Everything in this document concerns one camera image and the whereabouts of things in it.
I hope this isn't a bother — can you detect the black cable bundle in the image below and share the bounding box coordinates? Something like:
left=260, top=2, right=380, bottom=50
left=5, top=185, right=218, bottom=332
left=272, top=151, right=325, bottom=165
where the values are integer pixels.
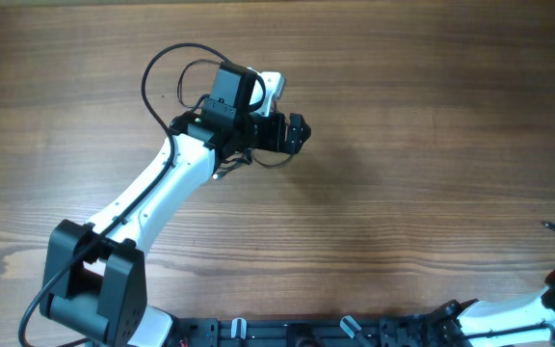
left=175, top=58, right=296, bottom=182

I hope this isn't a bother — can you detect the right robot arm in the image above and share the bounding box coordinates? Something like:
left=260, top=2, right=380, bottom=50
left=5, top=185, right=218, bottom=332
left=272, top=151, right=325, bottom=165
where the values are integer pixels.
left=430, top=269, right=555, bottom=346

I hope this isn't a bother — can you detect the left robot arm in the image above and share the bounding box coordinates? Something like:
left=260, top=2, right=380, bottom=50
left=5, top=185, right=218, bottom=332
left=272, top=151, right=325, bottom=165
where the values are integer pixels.
left=33, top=61, right=311, bottom=346

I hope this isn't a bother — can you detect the left black camera cable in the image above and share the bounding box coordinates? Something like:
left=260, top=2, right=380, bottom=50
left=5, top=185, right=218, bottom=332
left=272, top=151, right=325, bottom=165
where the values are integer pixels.
left=16, top=41, right=269, bottom=347

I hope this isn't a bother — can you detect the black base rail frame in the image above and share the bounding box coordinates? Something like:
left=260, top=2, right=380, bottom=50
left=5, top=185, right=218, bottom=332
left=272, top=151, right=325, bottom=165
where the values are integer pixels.
left=164, top=315, right=453, bottom=347

